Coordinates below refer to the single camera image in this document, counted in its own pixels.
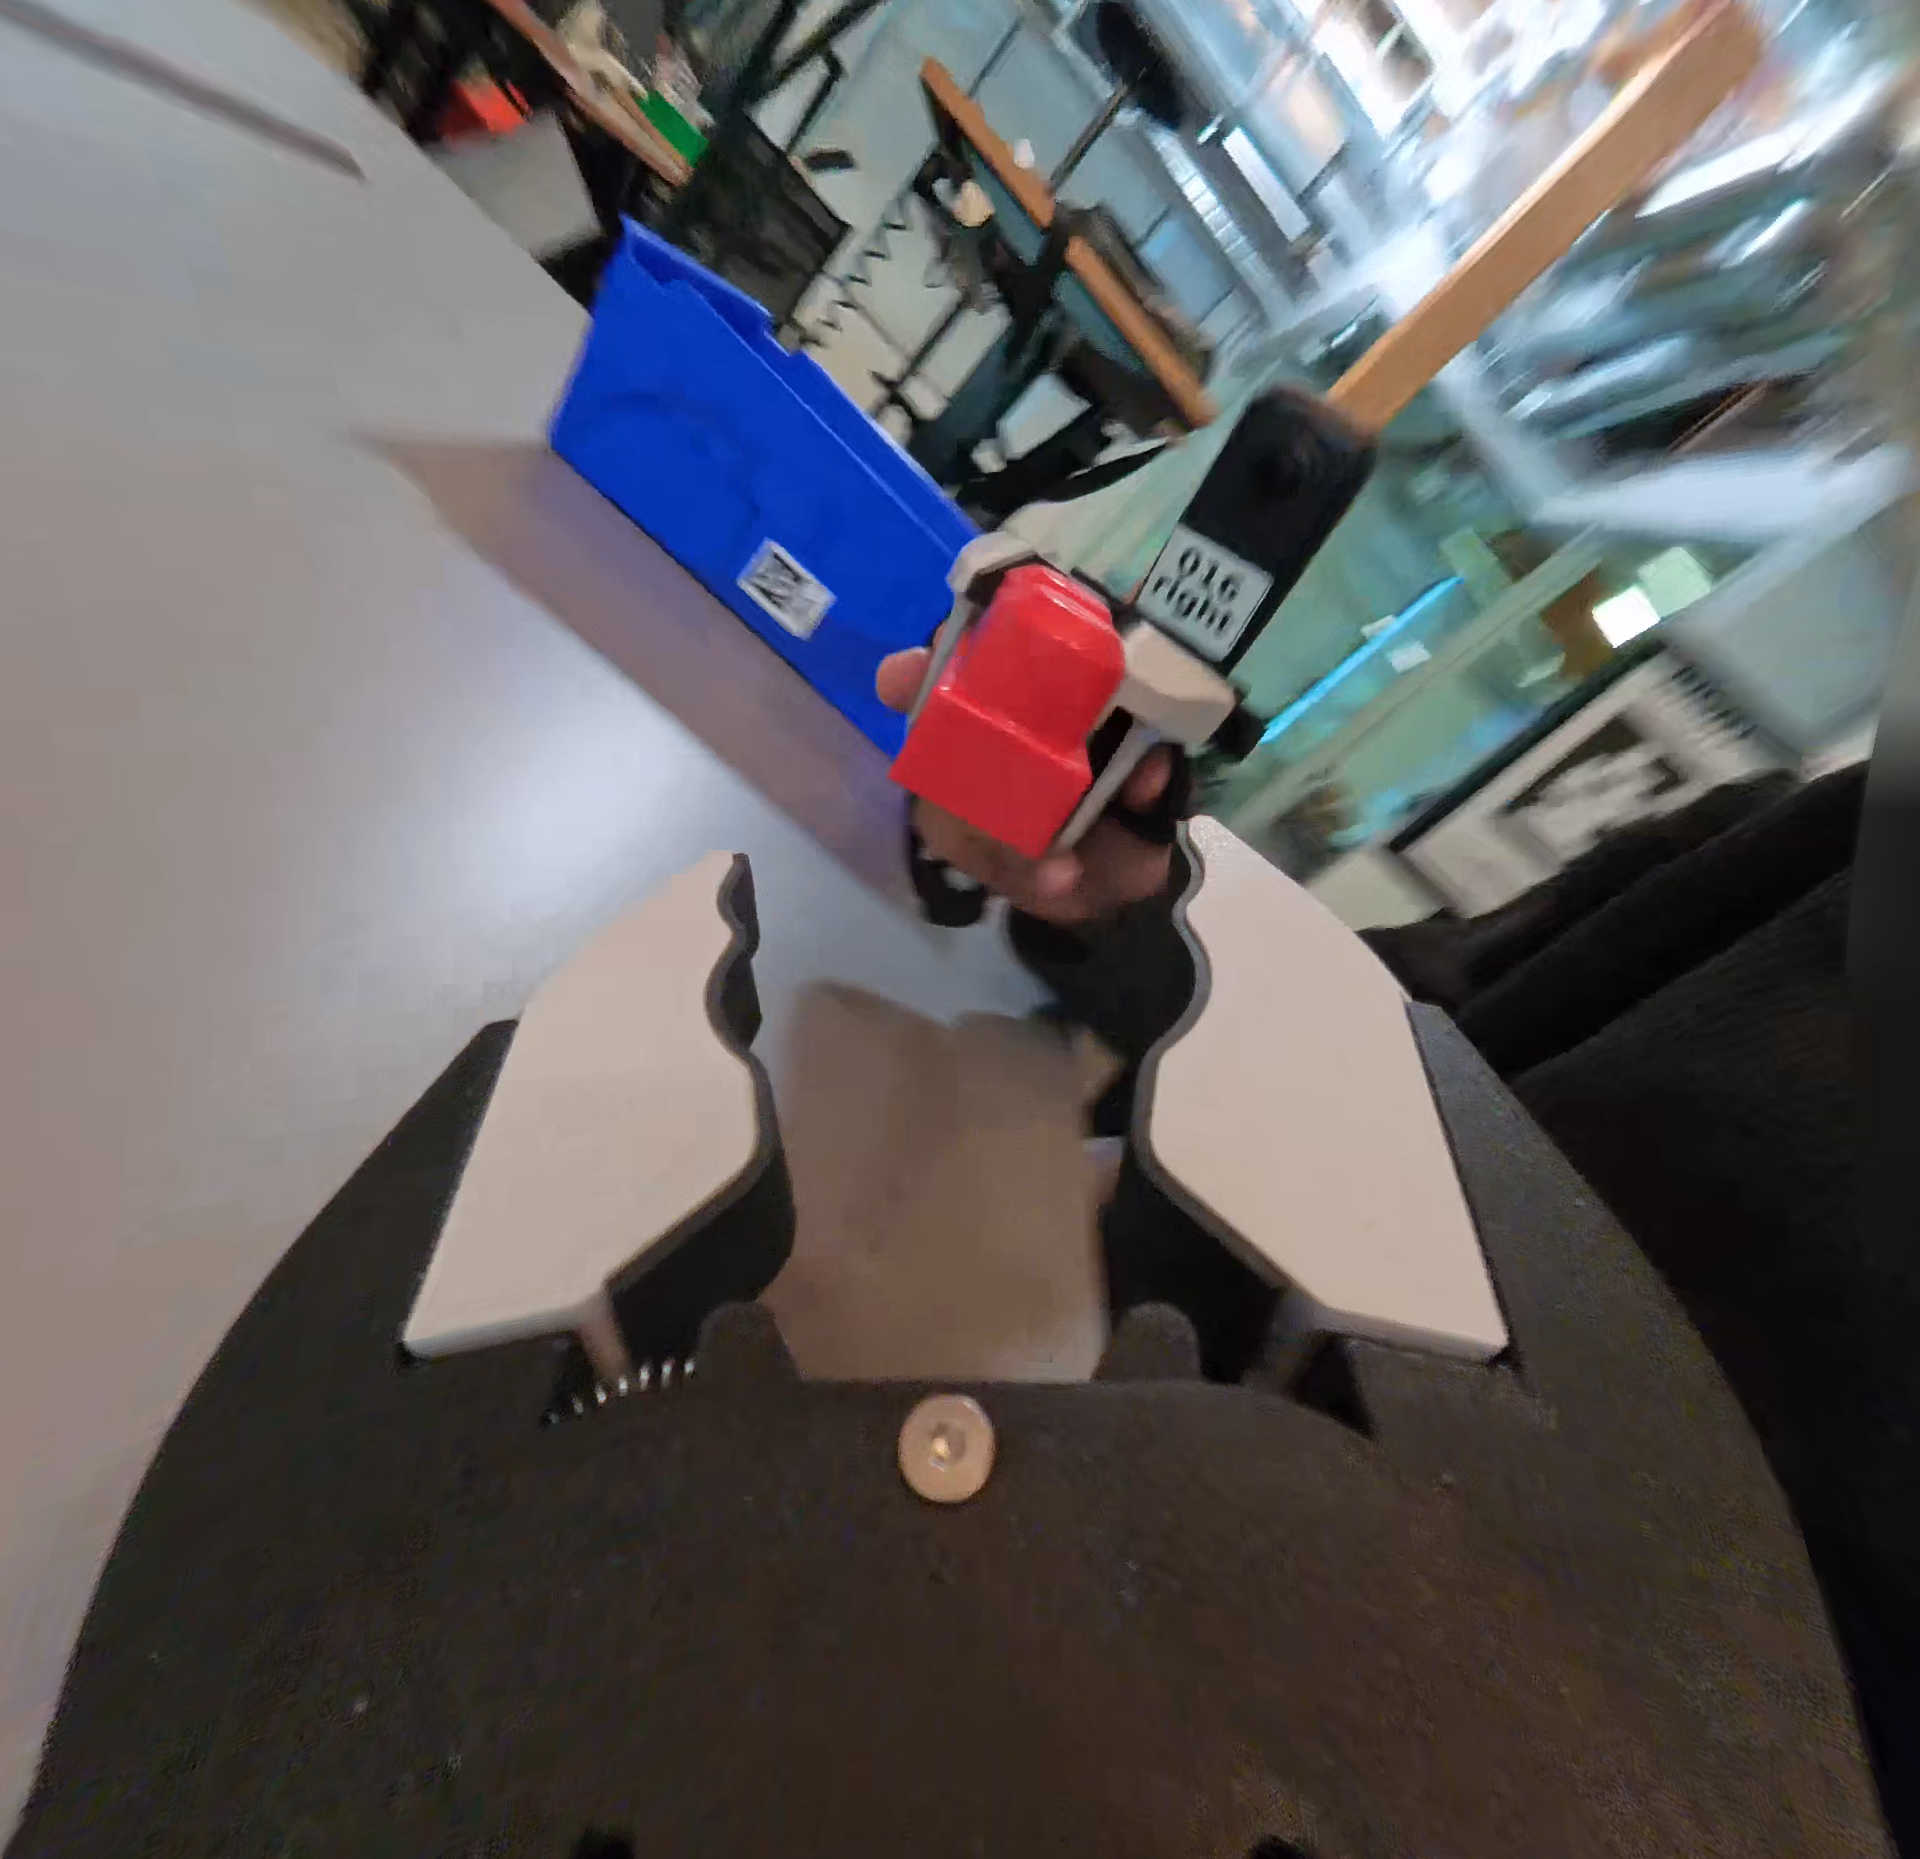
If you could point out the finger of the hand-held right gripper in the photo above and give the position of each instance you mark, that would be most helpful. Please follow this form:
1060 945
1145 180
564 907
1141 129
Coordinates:
983 569
1178 683

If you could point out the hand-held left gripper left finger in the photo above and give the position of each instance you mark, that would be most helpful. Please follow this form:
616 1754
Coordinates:
599 1139

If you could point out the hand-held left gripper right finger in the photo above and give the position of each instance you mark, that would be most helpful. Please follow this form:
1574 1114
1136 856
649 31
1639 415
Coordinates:
1305 1139

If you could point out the red building block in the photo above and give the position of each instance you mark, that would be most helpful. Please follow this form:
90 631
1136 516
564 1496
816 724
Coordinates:
1021 705

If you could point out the person's right hand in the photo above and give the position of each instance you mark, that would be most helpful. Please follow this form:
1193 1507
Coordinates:
1051 876

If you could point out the blue plastic bin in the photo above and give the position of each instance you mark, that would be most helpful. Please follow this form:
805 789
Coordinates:
720 449

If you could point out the wooden desk with black legs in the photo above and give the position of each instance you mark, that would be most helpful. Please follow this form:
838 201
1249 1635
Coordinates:
1079 256

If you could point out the dark cloth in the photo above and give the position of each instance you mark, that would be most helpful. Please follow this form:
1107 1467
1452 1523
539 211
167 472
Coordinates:
1695 1139

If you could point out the wooden beam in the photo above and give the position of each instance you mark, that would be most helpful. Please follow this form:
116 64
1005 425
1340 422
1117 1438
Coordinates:
1544 208

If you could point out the black chair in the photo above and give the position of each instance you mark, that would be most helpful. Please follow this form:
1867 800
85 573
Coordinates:
772 225

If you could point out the white patterned cabinet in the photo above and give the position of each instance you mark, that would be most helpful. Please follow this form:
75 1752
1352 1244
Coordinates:
1592 771

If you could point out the long wooden table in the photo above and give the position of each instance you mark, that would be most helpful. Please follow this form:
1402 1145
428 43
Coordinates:
585 74

